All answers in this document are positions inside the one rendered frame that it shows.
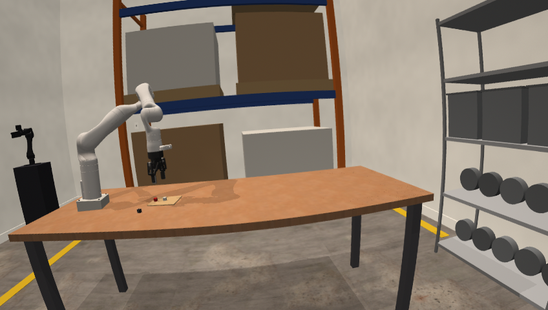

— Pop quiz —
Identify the tan square mat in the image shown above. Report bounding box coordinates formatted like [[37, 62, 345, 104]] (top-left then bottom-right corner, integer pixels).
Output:
[[147, 196, 182, 206]]

